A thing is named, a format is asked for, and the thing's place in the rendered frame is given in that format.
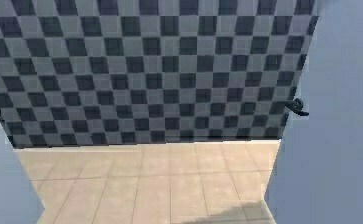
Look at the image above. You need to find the pale blue room door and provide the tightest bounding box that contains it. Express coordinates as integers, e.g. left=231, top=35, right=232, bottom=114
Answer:
left=0, top=99, right=46, bottom=224
left=264, top=0, right=363, bottom=224

